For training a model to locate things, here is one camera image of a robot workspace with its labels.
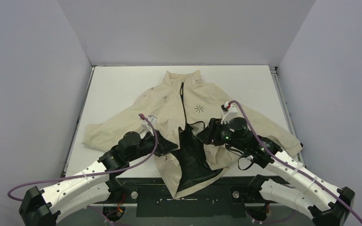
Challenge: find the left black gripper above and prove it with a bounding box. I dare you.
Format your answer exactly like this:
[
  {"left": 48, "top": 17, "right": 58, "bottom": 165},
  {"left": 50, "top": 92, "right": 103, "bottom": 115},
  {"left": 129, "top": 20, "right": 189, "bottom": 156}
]
[{"left": 127, "top": 129, "right": 178, "bottom": 162}]

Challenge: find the beige zip jacket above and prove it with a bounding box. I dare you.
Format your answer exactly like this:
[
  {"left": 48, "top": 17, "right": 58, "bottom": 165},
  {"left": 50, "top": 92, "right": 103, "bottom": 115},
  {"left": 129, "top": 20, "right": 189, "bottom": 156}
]
[{"left": 82, "top": 70, "right": 304, "bottom": 200}]

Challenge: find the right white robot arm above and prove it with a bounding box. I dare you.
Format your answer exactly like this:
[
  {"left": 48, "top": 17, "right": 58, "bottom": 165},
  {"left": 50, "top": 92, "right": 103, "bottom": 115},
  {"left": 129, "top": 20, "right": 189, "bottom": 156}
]
[{"left": 197, "top": 117, "right": 355, "bottom": 226}]

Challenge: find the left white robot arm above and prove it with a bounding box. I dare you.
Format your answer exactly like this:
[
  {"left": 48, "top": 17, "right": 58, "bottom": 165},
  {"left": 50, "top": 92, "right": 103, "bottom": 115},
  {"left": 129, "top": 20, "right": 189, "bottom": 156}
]
[{"left": 19, "top": 131, "right": 178, "bottom": 226}]

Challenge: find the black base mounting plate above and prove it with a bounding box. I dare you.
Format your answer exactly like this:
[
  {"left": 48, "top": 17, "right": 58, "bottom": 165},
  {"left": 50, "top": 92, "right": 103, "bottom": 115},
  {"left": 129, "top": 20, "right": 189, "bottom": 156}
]
[{"left": 96, "top": 177, "right": 267, "bottom": 221}]

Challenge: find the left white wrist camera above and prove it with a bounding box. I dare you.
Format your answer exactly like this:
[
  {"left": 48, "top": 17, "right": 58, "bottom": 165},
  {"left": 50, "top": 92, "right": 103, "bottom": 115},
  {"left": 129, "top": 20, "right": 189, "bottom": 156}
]
[{"left": 140, "top": 114, "right": 157, "bottom": 135}]

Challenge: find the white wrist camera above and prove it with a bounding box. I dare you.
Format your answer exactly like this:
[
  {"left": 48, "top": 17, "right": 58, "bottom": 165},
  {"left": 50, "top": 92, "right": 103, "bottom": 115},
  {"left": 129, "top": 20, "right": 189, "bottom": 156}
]
[
  {"left": 221, "top": 101, "right": 238, "bottom": 124},
  {"left": 140, "top": 114, "right": 157, "bottom": 135}
]

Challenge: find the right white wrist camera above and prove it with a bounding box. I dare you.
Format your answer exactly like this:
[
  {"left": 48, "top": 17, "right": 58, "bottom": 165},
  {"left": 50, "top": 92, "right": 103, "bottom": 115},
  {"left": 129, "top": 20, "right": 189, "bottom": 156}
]
[{"left": 221, "top": 101, "right": 238, "bottom": 124}]

